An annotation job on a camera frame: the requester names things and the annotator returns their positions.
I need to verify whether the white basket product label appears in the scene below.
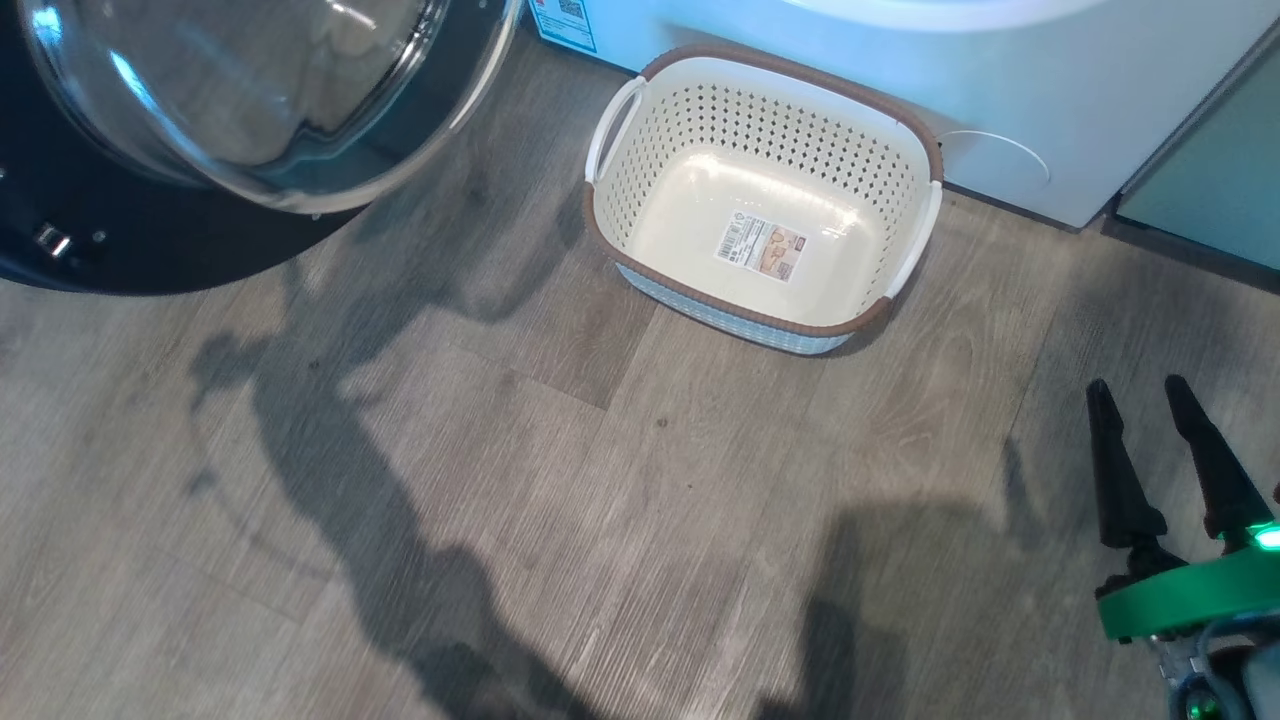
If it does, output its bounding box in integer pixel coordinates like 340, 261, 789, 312
714, 212, 809, 284

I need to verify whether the white front-load washing machine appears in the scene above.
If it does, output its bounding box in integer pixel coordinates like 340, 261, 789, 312
527, 0, 1280, 232

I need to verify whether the cream perforated laundry basket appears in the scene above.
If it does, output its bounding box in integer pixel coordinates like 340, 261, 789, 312
583, 43, 945, 357

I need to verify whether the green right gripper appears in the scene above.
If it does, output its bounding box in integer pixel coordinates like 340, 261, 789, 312
1086, 375, 1280, 646

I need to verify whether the pale green cabinet panel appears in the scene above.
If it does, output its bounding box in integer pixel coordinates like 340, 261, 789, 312
1117, 38, 1280, 273

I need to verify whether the round white filter cover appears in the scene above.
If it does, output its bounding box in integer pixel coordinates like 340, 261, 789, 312
935, 129, 1052, 187

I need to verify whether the blue energy label sticker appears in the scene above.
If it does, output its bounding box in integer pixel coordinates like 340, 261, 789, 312
527, 0, 599, 54

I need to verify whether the round dark glass washer door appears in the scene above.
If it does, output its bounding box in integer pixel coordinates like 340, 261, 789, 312
0, 0, 532, 297

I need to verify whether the dark cabinet plinth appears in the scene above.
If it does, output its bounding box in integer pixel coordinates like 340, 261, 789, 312
1100, 215, 1280, 297

